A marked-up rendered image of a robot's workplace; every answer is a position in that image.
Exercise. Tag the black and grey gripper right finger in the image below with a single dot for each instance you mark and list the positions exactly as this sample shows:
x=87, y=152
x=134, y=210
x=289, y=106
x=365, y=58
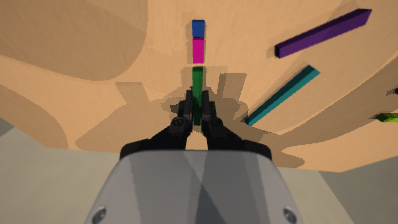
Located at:
x=221, y=138

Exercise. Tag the purple rod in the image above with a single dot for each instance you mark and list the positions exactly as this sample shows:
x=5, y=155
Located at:
x=331, y=29

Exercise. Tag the turquoise rod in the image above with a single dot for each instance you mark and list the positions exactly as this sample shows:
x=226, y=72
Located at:
x=301, y=79

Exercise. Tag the magenta rod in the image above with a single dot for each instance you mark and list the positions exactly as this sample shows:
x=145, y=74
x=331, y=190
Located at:
x=198, y=50

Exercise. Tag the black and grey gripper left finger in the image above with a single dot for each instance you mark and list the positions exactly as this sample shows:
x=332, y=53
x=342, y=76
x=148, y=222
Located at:
x=171, y=137

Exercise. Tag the small blue block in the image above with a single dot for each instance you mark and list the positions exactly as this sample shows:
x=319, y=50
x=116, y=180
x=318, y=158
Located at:
x=198, y=27

